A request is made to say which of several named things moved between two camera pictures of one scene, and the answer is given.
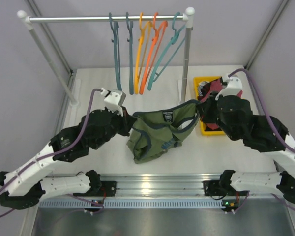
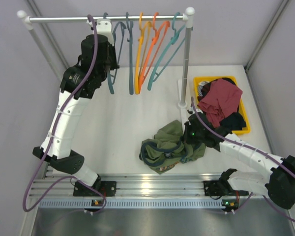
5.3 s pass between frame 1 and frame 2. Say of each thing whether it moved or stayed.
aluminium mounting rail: stayed
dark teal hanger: moved
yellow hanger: stayed
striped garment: stayed
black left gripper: moved
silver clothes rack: stayed
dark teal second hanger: stayed
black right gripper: moved
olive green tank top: moved
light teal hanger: stayed
